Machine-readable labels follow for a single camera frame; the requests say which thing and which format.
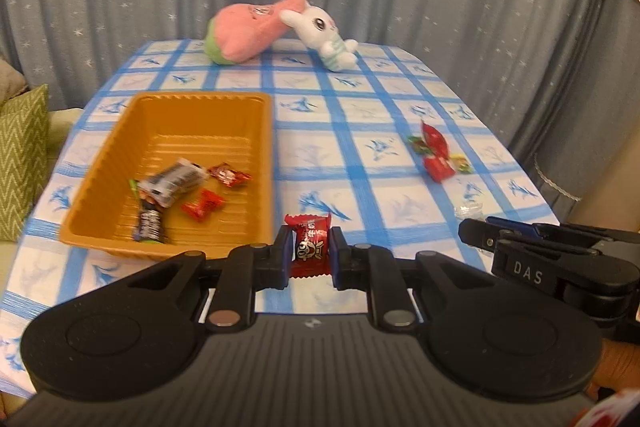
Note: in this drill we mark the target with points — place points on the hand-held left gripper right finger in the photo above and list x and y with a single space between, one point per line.
337 259

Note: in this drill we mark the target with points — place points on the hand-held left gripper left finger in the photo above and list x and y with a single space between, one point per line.
287 257

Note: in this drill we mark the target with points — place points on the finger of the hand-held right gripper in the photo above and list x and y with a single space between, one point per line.
520 227
477 234

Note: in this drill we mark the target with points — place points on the red candy with white ends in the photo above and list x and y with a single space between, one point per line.
309 247

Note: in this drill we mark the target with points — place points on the clear candy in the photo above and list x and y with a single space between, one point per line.
467 210

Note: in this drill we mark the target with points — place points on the yellow green small candy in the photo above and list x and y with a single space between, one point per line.
462 164

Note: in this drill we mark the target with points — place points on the small red snack packet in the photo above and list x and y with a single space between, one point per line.
227 175
202 205

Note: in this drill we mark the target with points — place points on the black and white snack packet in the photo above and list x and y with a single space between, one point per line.
172 181

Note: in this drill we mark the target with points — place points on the black green snack packet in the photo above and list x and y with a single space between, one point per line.
149 224

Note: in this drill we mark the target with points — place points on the orange plastic tray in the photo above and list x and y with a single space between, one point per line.
200 122

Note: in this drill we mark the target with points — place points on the person's right hand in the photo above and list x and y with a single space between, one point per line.
617 367

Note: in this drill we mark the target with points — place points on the blue checked tablecloth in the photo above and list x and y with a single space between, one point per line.
320 147

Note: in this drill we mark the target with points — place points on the person's red white garment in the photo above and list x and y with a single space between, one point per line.
610 414

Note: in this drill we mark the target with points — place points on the blue lace-trimmed cover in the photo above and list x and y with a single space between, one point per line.
625 57

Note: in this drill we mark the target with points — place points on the white rabbit plush toy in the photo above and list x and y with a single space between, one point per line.
320 32

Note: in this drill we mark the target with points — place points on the pink plush toy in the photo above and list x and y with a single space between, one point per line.
245 32

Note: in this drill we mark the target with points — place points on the green zigzag pillow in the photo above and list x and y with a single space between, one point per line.
22 157

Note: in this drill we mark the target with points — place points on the beige pillow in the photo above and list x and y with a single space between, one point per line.
7 79

